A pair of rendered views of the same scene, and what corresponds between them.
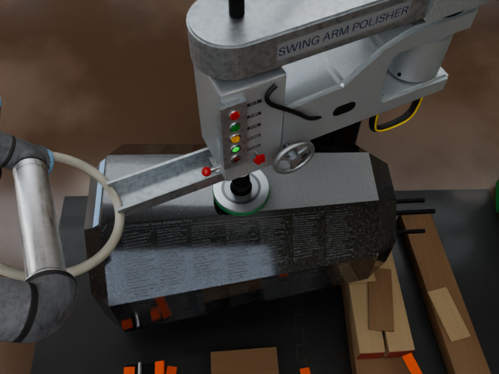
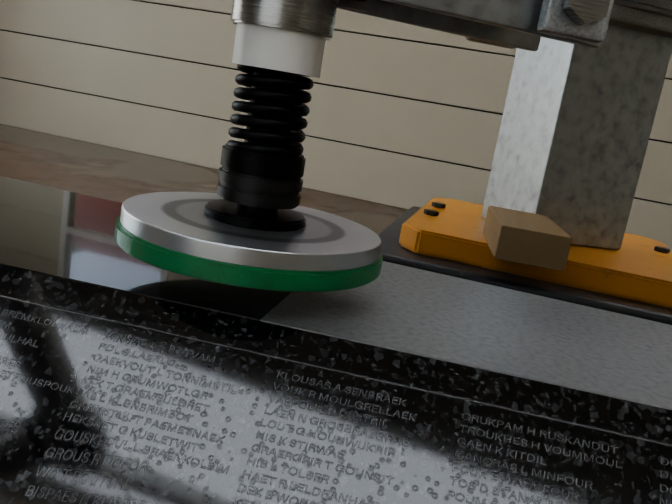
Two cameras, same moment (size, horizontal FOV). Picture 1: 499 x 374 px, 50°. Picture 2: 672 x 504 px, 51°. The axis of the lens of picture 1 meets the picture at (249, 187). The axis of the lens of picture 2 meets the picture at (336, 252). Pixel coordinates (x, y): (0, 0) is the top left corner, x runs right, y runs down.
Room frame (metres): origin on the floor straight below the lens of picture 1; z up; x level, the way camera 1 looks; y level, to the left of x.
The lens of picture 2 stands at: (0.55, -0.17, 0.98)
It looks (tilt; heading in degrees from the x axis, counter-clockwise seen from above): 13 degrees down; 14
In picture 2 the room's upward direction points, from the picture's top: 10 degrees clockwise
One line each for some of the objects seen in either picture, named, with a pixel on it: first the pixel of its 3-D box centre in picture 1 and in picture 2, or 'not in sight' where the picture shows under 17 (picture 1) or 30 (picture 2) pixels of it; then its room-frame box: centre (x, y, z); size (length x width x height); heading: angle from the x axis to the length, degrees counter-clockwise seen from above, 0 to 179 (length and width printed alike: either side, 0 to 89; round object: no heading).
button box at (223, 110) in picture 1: (232, 134); not in sight; (0.96, 0.05, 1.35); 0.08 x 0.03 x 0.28; 115
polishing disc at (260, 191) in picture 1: (240, 188); (254, 226); (1.09, 0.03, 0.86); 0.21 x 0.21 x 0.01
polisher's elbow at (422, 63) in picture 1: (418, 43); not in sight; (1.37, -0.57, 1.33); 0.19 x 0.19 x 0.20
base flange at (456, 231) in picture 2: not in sight; (545, 241); (1.93, -0.23, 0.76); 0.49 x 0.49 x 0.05; 1
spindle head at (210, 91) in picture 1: (262, 103); not in sight; (1.12, -0.04, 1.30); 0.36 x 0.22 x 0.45; 115
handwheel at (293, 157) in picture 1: (289, 149); not in sight; (1.03, -0.13, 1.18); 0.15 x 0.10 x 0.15; 115
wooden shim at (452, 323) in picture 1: (448, 314); not in sight; (0.85, -0.94, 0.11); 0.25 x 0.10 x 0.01; 15
